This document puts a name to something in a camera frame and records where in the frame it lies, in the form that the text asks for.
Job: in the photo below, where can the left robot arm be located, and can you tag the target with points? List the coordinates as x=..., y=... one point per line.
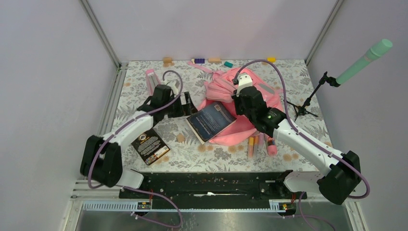
x=102, y=158

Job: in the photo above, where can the wooden block back left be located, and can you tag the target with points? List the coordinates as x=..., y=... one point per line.
x=167, y=60

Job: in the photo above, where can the teal toy block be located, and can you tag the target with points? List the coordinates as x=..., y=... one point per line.
x=228, y=64

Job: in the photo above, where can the purple toy brick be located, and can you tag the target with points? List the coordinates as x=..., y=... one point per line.
x=199, y=60

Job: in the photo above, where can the aluminium frame rail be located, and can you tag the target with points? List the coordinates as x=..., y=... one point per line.
x=117, y=78

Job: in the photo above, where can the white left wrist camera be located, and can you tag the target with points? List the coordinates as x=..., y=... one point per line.
x=174, y=85

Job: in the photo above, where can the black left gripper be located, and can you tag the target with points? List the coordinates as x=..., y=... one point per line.
x=190, y=109

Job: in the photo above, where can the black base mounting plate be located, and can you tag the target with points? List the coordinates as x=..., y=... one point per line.
x=220, y=190

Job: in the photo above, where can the wooden block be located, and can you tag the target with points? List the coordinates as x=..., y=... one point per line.
x=167, y=60
x=214, y=60

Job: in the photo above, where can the black microphone tripod stand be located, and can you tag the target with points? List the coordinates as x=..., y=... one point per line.
x=301, y=110

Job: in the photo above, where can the blue Nineteen Eighty-Four book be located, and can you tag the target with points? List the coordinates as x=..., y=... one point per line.
x=210, y=121

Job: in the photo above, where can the pink metronome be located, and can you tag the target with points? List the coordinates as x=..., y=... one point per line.
x=152, y=81

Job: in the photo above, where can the wooden block back centre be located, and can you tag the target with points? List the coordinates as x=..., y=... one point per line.
x=214, y=60

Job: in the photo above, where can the mint green microphone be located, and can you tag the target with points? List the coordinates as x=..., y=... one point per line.
x=373, y=53

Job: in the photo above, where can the black paperback book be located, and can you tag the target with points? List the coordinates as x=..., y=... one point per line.
x=150, y=146

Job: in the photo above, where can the small wooden cube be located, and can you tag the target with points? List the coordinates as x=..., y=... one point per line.
x=180, y=138

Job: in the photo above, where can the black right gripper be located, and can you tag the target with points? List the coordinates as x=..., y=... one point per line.
x=236, y=99

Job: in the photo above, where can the floral patterned table mat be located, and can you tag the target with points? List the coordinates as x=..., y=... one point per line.
x=191, y=155

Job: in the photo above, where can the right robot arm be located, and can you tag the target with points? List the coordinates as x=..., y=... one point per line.
x=338, y=173

